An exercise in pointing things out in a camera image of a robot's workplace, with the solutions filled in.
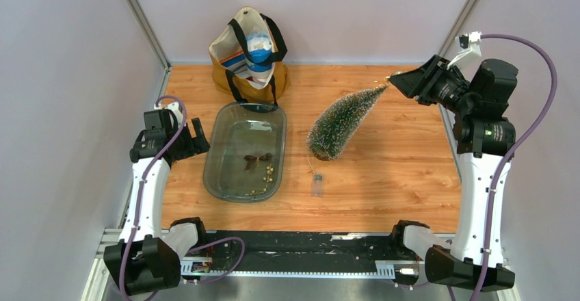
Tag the blue white bottle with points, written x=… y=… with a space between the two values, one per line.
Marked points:
x=259 y=46

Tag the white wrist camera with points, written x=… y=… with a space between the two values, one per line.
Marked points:
x=469 y=50
x=175 y=112

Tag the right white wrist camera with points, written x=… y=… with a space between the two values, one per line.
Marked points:
x=469 y=50

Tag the clear plastic battery box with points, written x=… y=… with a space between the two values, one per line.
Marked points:
x=317 y=185

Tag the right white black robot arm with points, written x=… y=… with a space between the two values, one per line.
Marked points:
x=471 y=190

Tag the brown ribbon bow ornament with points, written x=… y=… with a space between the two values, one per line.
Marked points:
x=251 y=159

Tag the gold bead garland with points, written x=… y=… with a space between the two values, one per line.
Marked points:
x=260 y=180

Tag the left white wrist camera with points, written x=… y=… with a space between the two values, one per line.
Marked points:
x=175 y=112

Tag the aluminium frame rail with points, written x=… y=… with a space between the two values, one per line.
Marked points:
x=196 y=271

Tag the small frosted christmas tree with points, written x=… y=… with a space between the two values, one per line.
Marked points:
x=336 y=125

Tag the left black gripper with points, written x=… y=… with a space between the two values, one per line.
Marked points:
x=197 y=144

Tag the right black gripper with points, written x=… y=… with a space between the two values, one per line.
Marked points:
x=419 y=83

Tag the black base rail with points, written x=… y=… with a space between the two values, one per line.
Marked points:
x=301 y=252

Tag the clear glass tray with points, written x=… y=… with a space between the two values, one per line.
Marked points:
x=244 y=129

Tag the yellow canvas tote bag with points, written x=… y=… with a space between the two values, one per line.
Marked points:
x=228 y=53

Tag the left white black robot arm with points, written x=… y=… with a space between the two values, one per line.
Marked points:
x=145 y=199

